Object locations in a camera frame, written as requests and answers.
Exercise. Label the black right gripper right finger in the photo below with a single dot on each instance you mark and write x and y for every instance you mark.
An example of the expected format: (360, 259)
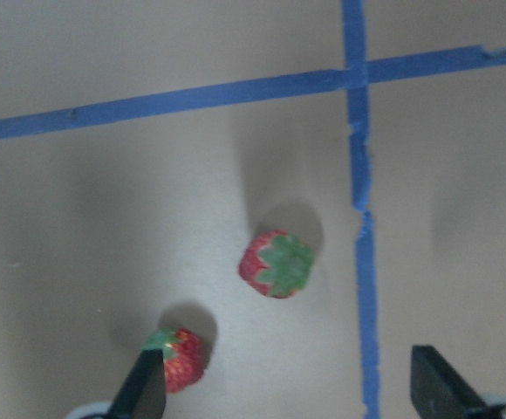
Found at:
(437, 391)

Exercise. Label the strawberry with green top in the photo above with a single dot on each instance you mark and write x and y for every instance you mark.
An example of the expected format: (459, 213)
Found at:
(276, 264)

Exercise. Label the red strawberry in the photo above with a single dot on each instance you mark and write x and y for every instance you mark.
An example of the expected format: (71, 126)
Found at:
(183, 356)

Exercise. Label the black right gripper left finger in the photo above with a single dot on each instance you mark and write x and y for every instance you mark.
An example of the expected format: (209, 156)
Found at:
(143, 392)

